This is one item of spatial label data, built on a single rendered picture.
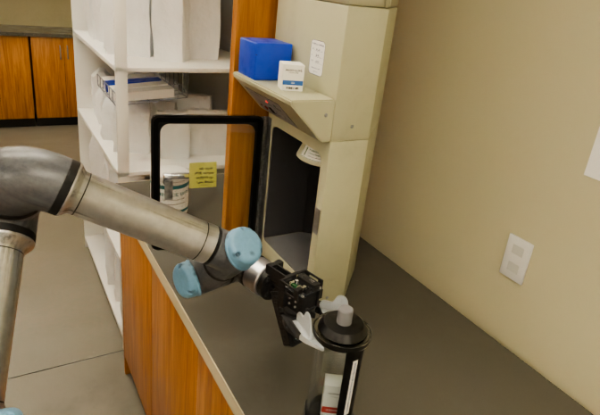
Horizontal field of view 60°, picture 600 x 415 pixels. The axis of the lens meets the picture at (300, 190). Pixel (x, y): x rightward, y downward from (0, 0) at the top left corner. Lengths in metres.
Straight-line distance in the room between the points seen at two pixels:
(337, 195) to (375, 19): 0.42
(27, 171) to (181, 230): 0.26
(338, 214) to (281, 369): 0.39
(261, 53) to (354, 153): 0.33
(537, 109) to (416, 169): 0.44
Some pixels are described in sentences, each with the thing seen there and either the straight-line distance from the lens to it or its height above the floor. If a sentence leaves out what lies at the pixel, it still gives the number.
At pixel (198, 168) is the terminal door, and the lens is 1.47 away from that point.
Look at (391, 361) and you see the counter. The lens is 1.31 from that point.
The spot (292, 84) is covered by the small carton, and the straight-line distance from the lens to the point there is 1.23.
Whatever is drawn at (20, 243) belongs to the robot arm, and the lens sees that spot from 0.98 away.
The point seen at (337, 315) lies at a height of 1.20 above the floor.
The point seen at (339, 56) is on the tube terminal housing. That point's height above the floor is 1.60.
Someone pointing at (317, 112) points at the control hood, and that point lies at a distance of 1.17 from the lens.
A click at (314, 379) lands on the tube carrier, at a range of 1.04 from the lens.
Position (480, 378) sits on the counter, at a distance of 1.35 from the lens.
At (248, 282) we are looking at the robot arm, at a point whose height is 1.16.
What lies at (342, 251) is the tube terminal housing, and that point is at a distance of 1.37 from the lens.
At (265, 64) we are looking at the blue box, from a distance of 1.31.
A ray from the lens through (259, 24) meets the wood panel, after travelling 1.48.
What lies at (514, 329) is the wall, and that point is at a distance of 1.49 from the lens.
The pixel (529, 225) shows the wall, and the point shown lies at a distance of 1.39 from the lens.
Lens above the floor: 1.75
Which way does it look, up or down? 22 degrees down
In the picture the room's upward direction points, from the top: 6 degrees clockwise
